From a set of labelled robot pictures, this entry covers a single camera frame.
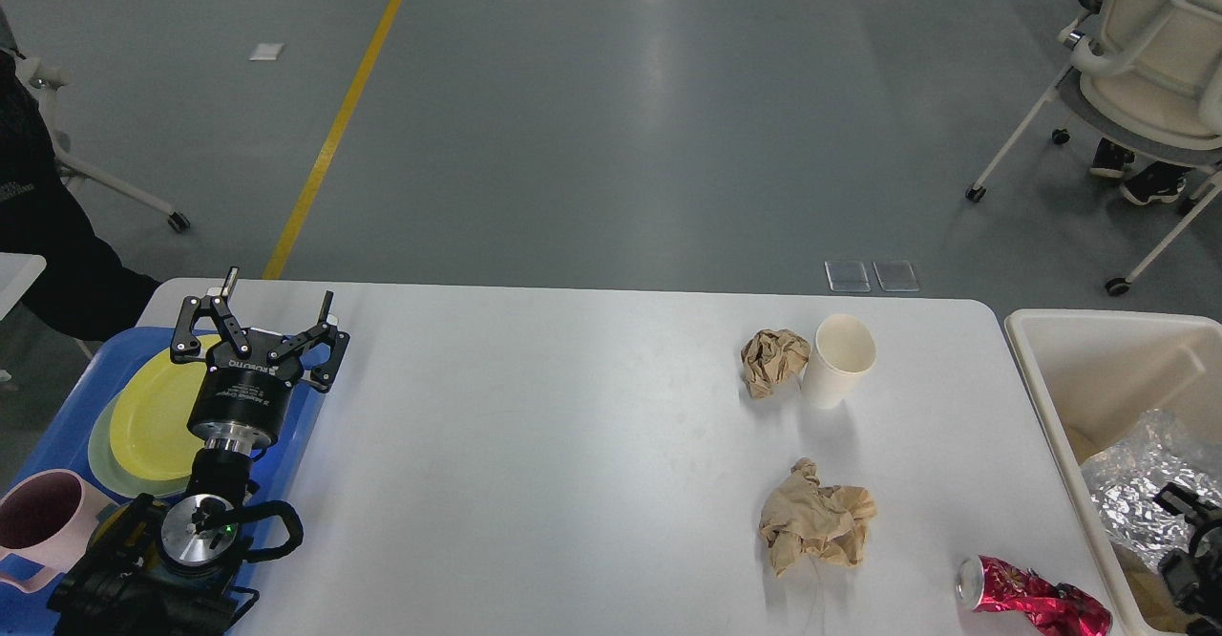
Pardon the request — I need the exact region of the pink mug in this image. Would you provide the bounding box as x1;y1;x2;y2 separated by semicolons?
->
1;468;117;594

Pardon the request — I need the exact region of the brown paper bag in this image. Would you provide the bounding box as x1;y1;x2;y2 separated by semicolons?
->
1062;427;1165;635

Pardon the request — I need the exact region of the large brown paper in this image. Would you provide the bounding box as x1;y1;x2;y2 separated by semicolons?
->
758;457;877;579

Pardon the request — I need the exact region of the small crumpled brown paper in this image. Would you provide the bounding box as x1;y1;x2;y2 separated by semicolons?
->
739;329;811;400

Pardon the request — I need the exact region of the crushed red can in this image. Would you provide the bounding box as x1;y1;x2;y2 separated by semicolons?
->
956;555;1113;635

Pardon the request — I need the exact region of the blue plastic tray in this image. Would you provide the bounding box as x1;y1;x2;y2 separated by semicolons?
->
1;327;325;635

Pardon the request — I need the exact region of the left clear floor plate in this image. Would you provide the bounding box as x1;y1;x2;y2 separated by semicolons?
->
824;259;873;295

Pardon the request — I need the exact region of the white side table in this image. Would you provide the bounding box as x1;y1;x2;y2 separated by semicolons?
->
0;252;46;319

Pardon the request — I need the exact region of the yellow plate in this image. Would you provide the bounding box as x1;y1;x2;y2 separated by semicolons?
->
109;350;207;482

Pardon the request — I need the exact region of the clear floor plate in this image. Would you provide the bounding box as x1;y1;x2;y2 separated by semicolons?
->
873;259;921;294
824;259;873;295

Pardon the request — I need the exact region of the white office chair left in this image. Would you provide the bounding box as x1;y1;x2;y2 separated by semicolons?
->
13;54;191;234

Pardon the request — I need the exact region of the white paper cup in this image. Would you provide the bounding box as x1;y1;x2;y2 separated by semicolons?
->
800;313;877;410

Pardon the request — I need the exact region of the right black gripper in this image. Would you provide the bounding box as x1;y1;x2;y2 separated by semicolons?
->
1154;482;1222;636

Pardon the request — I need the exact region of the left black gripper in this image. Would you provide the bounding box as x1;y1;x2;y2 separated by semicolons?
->
170;268;349;454

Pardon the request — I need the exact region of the person in dark clothes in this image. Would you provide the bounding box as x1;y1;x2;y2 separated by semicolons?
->
1;22;158;342

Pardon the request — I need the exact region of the light green plate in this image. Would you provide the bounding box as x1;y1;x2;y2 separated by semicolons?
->
87;396;189;499

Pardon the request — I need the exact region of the right clear floor plate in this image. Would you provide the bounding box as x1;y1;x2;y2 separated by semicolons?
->
873;259;921;294

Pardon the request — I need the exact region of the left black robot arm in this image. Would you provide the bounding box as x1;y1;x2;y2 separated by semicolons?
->
48;267;349;635

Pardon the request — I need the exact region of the beige plastic bin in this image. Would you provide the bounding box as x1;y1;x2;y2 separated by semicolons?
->
1004;308;1222;636

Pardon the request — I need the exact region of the seated person in pink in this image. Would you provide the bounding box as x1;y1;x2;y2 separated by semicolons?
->
1072;0;1220;205

